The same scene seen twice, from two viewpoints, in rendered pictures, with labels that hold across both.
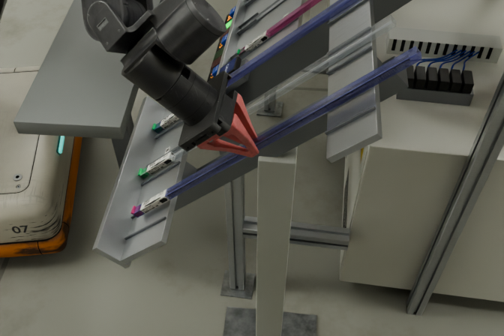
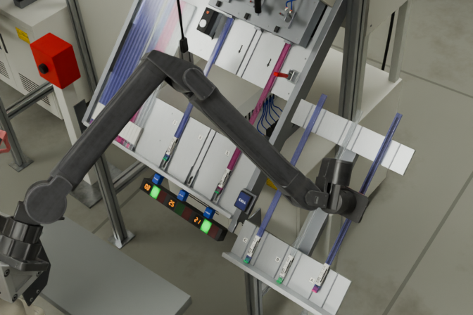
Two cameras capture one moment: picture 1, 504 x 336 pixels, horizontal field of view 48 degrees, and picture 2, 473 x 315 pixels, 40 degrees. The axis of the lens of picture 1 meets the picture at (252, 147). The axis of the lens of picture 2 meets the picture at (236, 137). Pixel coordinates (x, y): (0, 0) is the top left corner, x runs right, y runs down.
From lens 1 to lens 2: 1.28 m
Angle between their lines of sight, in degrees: 37
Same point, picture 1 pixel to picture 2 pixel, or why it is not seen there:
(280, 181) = (337, 219)
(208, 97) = (352, 194)
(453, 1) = (217, 79)
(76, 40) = (74, 290)
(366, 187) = not seen: hidden behind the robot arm
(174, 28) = (343, 175)
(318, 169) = (199, 240)
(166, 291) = not seen: outside the picture
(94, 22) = (312, 202)
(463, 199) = not seen: hidden behind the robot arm
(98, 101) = (155, 299)
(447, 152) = (327, 152)
